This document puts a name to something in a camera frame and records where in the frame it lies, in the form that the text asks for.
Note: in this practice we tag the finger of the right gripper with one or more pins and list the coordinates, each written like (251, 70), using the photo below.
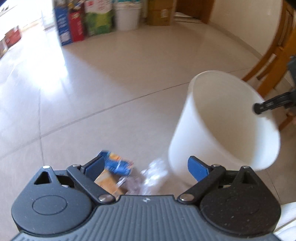
(286, 100)

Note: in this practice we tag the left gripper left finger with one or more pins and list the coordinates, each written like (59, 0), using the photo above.
(84, 176)

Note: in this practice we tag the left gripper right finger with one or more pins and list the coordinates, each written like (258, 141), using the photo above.
(207, 178)

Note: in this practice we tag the blue snack wrapper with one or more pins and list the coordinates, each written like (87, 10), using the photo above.
(115, 164)

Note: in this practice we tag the white plastic bucket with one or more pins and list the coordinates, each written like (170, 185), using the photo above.
(218, 126)

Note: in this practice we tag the brown cardboard piece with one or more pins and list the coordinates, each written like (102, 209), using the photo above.
(108, 182)

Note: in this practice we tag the wooden chair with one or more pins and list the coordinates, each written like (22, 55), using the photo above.
(272, 67)

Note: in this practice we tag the clear crumpled plastic wrapper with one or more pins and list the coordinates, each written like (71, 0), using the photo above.
(148, 181)

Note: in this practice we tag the brown cardboard box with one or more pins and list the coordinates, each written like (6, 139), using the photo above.
(159, 12)

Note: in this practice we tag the red box at left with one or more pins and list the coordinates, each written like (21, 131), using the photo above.
(12, 36)

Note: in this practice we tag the red cardboard box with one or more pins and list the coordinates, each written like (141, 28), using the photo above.
(76, 26)

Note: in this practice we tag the green cardboard box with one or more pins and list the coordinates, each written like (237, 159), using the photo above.
(98, 15)

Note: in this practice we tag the blue cardboard box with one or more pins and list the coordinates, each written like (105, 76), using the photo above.
(63, 27)

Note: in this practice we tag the white lidded pail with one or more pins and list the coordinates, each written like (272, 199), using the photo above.
(127, 14)

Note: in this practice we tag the wooden door frame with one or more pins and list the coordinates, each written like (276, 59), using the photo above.
(198, 9)

